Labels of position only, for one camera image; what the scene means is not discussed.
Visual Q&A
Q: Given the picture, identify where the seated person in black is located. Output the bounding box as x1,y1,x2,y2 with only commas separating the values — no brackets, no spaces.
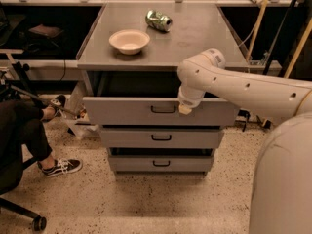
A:
0,100,56,170

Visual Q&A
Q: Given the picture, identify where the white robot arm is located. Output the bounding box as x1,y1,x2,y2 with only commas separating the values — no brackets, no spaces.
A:
177,48,312,122

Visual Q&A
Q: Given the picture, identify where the wooden stick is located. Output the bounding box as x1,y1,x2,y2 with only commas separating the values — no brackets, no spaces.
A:
246,0,268,62

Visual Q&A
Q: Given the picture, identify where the grey bottom drawer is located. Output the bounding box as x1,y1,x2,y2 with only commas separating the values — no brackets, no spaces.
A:
108,156,214,173

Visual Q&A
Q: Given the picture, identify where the black office chair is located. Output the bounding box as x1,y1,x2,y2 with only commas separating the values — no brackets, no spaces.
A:
0,158,47,232

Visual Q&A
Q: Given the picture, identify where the black white sneaker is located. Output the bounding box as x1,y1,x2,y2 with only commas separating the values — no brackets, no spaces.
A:
37,159,83,177

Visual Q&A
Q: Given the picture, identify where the black tripod pole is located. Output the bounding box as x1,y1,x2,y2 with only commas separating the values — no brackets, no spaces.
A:
5,85,78,116

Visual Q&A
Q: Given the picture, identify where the white paper bowl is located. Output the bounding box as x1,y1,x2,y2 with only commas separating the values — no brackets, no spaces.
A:
109,29,150,55

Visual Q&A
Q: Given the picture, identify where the grey drawer cabinet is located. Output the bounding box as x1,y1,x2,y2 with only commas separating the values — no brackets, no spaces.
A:
76,1,251,177

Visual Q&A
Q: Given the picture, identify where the dark box on shelf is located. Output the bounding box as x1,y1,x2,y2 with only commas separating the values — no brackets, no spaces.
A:
28,24,63,39

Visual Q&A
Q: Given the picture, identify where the crushed green soda can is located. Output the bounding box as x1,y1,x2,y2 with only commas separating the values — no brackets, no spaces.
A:
145,10,173,32

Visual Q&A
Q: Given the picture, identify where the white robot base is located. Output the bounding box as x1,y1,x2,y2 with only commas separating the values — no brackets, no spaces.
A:
249,113,312,234

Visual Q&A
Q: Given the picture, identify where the grey top drawer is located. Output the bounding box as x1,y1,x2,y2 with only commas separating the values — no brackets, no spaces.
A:
83,71,238,126

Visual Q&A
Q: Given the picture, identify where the clear plastic bag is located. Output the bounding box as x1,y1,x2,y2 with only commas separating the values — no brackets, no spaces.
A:
61,81,98,139

